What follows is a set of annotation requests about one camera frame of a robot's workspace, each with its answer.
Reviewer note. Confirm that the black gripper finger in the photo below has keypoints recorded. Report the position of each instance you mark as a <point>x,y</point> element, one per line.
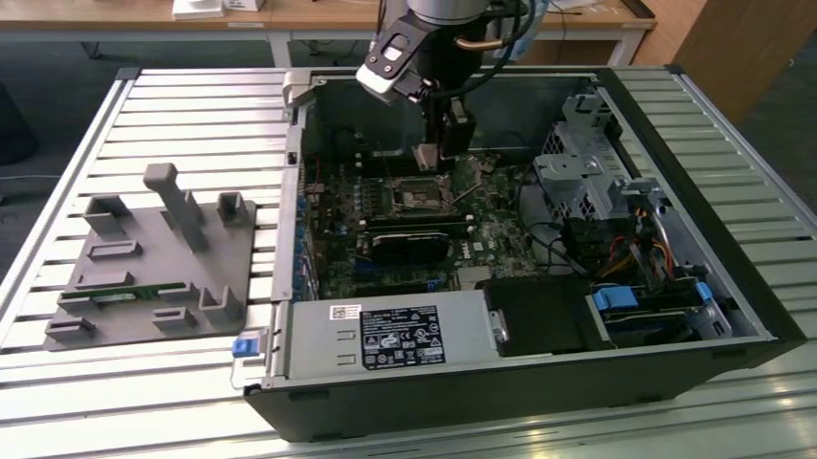
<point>461,136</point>
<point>437,124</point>

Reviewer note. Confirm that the silver green CPU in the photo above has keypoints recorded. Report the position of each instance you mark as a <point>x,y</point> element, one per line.
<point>426,158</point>

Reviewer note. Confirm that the CPU socket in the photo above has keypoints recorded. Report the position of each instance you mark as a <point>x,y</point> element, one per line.
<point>421,193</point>

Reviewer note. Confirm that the RAM slot white clips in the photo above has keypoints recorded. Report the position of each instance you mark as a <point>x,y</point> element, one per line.
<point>383,219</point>
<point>383,229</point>

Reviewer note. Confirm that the RAM slot black clips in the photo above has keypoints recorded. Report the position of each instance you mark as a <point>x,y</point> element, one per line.
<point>383,224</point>

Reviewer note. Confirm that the pale blue teach pendant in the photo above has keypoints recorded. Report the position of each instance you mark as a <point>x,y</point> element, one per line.
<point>533,19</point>

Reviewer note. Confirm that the silver metal drive cage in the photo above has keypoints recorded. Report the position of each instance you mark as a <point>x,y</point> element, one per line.
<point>567,167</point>

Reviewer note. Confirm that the green motherboard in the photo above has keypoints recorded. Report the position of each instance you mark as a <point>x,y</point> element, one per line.
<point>505,239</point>

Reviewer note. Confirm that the white paper sheets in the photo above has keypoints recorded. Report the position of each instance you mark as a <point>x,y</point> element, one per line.
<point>593,6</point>

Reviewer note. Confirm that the black graphics card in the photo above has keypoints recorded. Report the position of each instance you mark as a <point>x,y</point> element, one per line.
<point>408,248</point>

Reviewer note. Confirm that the silver chipset heatsink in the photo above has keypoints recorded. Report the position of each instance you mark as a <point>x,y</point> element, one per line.
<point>477,277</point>

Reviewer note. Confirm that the small white box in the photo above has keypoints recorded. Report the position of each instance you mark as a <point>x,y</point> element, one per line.
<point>246,5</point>

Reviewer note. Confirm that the black plastic shroud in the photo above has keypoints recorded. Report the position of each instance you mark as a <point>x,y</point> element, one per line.
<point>535,315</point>

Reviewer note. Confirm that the large white box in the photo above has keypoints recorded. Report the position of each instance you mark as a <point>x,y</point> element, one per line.
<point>198,12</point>

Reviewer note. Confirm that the blue disk carrier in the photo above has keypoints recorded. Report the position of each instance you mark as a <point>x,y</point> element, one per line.
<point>615,299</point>

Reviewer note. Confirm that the wooden cabinet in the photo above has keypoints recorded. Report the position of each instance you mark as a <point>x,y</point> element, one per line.
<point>734,48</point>

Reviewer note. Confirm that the silver power supply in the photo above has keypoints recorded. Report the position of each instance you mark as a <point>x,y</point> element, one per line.
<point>306,325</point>

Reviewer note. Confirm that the small blue bay latch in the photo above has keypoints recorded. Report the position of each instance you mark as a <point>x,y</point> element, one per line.
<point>704,292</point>

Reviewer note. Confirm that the blue case latch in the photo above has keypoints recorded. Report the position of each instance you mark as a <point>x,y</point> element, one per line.
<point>247,346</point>

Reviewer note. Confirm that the green RAM stick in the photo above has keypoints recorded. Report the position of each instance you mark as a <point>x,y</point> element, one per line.
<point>154,290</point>

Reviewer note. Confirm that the black PC case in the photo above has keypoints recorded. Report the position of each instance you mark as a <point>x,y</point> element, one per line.
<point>446,406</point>

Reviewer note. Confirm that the grey parts rack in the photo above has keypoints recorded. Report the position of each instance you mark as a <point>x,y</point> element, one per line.
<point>147,287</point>

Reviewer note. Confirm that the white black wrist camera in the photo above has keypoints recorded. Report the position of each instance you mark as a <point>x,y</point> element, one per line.
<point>388,52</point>

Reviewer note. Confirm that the wooden desk white frame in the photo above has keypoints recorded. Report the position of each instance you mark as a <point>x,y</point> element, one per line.
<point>96,21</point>

